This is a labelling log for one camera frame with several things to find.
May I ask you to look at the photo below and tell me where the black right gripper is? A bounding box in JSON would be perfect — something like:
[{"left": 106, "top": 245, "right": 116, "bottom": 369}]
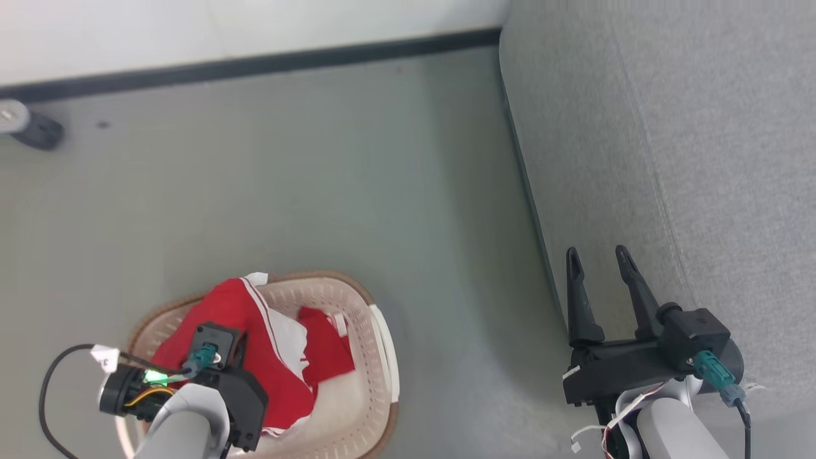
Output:
[{"left": 562, "top": 245, "right": 694, "bottom": 407}]

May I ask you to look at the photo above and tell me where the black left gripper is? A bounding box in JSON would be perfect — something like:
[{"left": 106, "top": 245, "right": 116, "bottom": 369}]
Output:
[{"left": 191, "top": 367, "right": 269, "bottom": 453}]

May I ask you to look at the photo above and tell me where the red and white shirt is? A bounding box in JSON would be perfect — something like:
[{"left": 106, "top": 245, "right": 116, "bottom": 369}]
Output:
[{"left": 151, "top": 273, "right": 356, "bottom": 439}]

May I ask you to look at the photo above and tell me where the beige perforated laundry basket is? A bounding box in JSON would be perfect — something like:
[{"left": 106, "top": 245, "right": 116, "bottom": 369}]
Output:
[{"left": 115, "top": 270, "right": 401, "bottom": 459}]

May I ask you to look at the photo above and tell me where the grey fabric sofa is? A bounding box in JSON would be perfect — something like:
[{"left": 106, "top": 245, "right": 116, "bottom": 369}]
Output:
[{"left": 499, "top": 0, "right": 816, "bottom": 459}]

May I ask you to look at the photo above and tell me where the black caster wheel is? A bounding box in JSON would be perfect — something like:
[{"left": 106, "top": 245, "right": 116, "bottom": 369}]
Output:
[{"left": 13, "top": 112, "right": 65, "bottom": 152}]

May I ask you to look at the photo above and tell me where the white and red wire bundle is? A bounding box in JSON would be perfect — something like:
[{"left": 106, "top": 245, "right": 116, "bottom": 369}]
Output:
[{"left": 570, "top": 381, "right": 665, "bottom": 459}]

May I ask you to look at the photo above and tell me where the white paper cable tag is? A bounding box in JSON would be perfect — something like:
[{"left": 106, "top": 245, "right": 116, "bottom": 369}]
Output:
[{"left": 91, "top": 344, "right": 121, "bottom": 374}]

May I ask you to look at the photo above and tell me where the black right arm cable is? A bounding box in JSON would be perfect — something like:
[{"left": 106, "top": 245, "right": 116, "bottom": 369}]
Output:
[{"left": 733, "top": 395, "right": 754, "bottom": 459}]

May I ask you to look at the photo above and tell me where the black wall baseboard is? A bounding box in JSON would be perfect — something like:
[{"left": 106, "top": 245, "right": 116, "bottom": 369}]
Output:
[{"left": 0, "top": 27, "right": 503, "bottom": 103}]

